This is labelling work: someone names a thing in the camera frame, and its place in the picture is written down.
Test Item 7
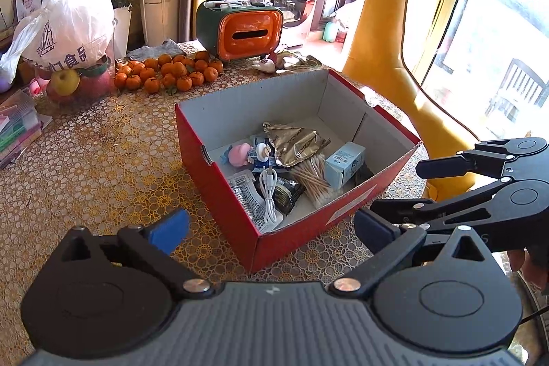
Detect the green and orange tissue box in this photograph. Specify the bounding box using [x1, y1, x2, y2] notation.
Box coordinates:
[196, 0, 284, 62]

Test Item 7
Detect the cotton swab pack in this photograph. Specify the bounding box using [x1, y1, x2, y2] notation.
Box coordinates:
[289, 155, 344, 208]

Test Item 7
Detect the dark chair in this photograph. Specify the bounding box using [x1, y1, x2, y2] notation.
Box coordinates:
[487, 58, 549, 124]

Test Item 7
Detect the pink-haired doll figurine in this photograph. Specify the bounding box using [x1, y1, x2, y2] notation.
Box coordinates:
[221, 138, 275, 172]

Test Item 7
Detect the gold lace-covered desktop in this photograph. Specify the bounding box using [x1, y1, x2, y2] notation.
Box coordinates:
[0, 40, 434, 366]

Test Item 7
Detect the mint green bottle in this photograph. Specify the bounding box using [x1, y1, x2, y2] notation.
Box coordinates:
[323, 16, 339, 43]

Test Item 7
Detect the silver foil snack packet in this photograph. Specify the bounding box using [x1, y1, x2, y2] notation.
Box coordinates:
[262, 121, 332, 168]

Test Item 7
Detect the person's right hand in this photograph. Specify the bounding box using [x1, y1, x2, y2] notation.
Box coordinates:
[510, 246, 549, 292]

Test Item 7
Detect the white printed plastic bag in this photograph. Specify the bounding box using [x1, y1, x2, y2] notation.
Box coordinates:
[0, 0, 117, 86]

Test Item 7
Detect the yellow apple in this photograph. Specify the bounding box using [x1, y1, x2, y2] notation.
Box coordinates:
[50, 68, 81, 96]

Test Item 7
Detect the black foil packet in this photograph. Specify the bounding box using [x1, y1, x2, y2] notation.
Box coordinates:
[274, 176, 306, 216]

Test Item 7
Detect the white baby photo frame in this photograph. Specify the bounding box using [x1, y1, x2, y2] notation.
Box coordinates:
[15, 0, 43, 24]

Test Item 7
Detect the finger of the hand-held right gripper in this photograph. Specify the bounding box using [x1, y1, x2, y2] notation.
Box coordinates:
[370, 178, 515, 230]
[415, 140, 515, 179]

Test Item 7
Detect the clear fruit bowl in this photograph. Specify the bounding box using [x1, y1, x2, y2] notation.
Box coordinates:
[17, 49, 117, 105]

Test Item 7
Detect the grey cloth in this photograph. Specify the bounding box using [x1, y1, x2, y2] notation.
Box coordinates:
[126, 39, 187, 62]

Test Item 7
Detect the white charging cable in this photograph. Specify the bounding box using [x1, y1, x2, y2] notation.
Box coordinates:
[257, 166, 284, 229]

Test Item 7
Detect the light blue small box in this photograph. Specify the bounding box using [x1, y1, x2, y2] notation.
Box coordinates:
[325, 142, 366, 189]

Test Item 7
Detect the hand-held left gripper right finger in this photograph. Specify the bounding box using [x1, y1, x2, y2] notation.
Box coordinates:
[328, 209, 492, 298]

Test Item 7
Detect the red cardboard box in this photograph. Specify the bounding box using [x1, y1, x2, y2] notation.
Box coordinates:
[174, 68, 423, 273]

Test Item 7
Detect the pile of tangerines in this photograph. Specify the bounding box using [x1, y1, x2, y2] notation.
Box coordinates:
[114, 50, 224, 94]

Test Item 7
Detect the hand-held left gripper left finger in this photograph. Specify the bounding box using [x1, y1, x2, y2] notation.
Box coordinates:
[60, 208, 213, 299]

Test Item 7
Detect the stack of clear plastic cases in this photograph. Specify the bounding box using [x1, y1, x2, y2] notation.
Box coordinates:
[0, 87, 54, 169]

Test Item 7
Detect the yellow giraffe figure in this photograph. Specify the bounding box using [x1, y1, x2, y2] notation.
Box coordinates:
[343, 0, 479, 199]

